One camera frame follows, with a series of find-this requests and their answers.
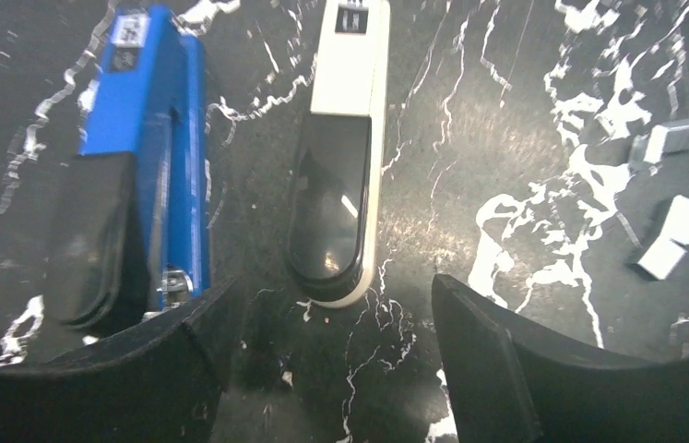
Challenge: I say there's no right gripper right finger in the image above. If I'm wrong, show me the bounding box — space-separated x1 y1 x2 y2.
432 274 689 442

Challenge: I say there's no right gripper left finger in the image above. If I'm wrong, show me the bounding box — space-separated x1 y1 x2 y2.
0 280 244 442

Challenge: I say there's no black marbled mat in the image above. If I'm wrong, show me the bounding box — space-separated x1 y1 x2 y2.
0 1 689 442

